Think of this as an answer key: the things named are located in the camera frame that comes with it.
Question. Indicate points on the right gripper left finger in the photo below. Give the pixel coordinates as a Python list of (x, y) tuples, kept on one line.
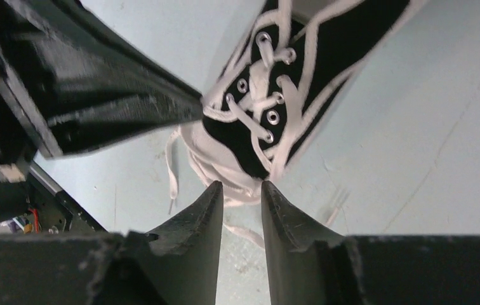
[(175, 263)]

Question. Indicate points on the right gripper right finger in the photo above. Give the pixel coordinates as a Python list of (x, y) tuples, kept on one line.
[(308, 263)]

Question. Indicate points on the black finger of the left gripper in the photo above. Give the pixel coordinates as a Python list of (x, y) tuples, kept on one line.
[(104, 90)]

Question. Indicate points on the black white sneaker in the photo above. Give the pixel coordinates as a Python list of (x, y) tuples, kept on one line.
[(276, 88)]

